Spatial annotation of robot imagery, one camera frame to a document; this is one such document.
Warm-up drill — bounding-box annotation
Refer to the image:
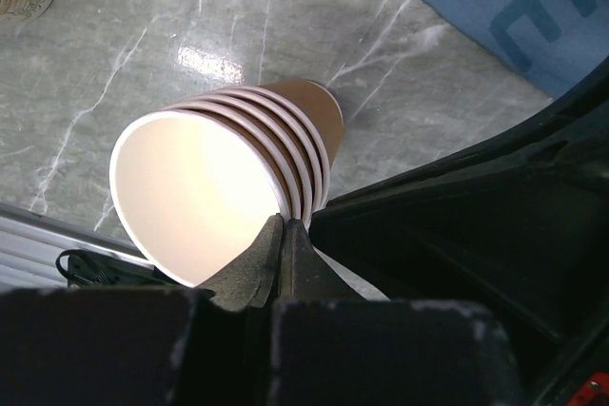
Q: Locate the stack of brown paper cups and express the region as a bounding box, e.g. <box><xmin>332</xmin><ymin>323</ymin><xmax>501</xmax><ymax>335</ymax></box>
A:
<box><xmin>108</xmin><ymin>79</ymin><xmax>344</xmax><ymax>287</ymax></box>

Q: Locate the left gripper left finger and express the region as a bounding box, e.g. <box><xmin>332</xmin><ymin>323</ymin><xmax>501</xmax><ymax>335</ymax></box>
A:
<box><xmin>202</xmin><ymin>214</ymin><xmax>285</xmax><ymax>309</ymax></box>

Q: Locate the blue alphabet cloth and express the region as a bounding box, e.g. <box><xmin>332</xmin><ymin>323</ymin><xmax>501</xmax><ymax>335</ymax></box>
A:
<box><xmin>423</xmin><ymin>0</ymin><xmax>608</xmax><ymax>98</ymax></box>

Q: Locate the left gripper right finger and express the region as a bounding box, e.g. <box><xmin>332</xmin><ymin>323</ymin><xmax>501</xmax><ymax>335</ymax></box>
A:
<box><xmin>276</xmin><ymin>219</ymin><xmax>364</xmax><ymax>303</ymax></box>

